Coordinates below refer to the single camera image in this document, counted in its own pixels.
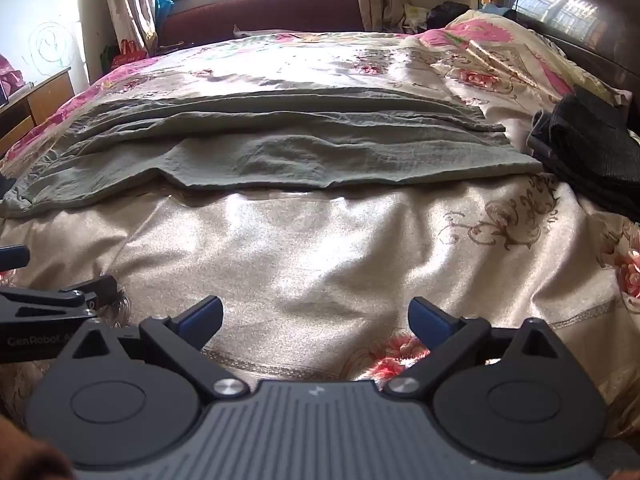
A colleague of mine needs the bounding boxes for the black garment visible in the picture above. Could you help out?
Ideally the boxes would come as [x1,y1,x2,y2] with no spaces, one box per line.
[427,2,472,31]

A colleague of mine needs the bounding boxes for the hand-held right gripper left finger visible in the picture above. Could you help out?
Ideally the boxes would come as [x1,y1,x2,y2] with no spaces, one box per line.
[62,296,251,401]

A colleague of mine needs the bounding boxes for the grey-green pants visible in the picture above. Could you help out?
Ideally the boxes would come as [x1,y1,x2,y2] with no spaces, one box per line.
[1,87,544,219]

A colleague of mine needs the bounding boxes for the pile of dark clothes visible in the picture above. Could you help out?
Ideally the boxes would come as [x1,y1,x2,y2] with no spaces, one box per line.
[526,85,640,213]

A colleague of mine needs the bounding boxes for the pink bag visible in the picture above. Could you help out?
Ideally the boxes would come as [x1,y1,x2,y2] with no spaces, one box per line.
[0,55,25,98]

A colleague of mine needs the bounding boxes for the wooden bedside cabinet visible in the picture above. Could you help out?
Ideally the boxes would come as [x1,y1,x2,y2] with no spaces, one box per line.
[0,66,76,157]

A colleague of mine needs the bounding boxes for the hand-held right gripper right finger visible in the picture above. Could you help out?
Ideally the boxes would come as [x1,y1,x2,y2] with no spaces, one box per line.
[382,296,570,401]

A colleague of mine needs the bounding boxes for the floral satin bedspread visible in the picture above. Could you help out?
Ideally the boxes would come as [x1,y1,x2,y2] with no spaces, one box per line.
[0,30,640,461]

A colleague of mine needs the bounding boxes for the white green paper bag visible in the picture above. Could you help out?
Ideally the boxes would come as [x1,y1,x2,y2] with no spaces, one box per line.
[402,4,432,31]

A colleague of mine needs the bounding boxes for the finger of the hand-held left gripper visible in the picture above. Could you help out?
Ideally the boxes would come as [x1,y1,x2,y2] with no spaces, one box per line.
[0,244,31,270]
[0,275,119,319]

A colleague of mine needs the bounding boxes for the dark wooden headboard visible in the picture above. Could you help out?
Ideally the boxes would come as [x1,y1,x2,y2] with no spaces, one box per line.
[499,0,640,93]

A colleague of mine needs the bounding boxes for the floral pillow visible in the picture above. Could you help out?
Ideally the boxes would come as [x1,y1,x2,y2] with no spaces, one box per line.
[417,8,632,107]

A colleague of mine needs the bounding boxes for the red bag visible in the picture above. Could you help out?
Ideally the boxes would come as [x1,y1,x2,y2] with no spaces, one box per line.
[111,39,147,68]

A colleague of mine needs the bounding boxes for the burgundy sofa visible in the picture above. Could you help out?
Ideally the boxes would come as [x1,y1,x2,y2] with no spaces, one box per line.
[156,0,365,51]

